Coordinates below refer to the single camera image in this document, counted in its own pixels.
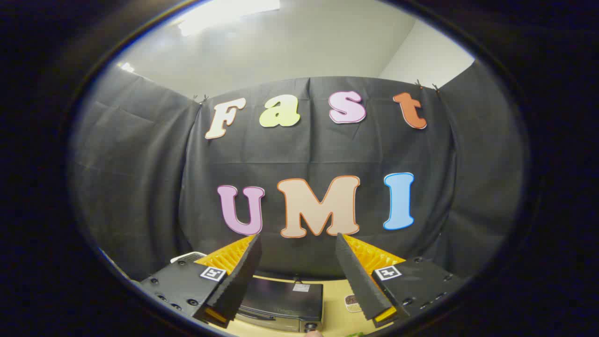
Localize black toaster oven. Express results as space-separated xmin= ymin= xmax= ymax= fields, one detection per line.
xmin=234 ymin=279 xmax=324 ymax=333

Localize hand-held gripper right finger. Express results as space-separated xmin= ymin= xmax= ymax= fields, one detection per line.
xmin=336 ymin=233 xmax=468 ymax=328

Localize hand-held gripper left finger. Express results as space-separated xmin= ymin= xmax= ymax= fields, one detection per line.
xmin=132 ymin=234 xmax=263 ymax=328

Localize white pop-up toaster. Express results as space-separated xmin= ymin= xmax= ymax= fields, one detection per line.
xmin=171 ymin=251 xmax=206 ymax=264

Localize black backdrop cloth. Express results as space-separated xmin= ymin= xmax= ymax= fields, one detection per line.
xmin=68 ymin=60 xmax=527 ymax=281

